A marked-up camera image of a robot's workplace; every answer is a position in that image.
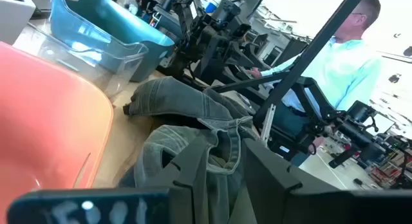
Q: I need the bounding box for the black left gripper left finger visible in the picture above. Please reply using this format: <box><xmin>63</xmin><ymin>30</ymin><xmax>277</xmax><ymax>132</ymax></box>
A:
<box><xmin>6</xmin><ymin>135</ymin><xmax>212</xmax><ymax>224</ymax></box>

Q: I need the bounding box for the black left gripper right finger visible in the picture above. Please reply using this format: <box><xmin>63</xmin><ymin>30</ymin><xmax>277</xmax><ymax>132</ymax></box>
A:
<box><xmin>241</xmin><ymin>138</ymin><xmax>412</xmax><ymax>224</ymax></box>

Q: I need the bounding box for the orange plastic basket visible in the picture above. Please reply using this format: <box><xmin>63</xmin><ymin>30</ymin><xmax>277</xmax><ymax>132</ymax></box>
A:
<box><xmin>0</xmin><ymin>41</ymin><xmax>115</xmax><ymax>224</ymax></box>

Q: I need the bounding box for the clear plastic bin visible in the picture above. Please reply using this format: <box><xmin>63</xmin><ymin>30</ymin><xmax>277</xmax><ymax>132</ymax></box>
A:
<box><xmin>12</xmin><ymin>22</ymin><xmax>150</xmax><ymax>99</ymax></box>

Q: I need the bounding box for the person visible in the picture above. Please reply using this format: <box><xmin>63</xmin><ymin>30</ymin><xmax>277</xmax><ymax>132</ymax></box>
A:
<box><xmin>247</xmin><ymin>0</ymin><xmax>384</xmax><ymax>167</ymax></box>

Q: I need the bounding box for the white hexagonal plant pot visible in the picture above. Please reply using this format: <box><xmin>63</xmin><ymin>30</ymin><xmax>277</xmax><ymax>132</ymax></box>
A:
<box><xmin>0</xmin><ymin>0</ymin><xmax>37</xmax><ymax>46</ymax></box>

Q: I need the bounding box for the silver disc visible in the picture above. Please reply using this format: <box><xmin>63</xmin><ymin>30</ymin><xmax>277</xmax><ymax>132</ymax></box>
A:
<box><xmin>115</xmin><ymin>0</ymin><xmax>139</xmax><ymax>15</ymax></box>

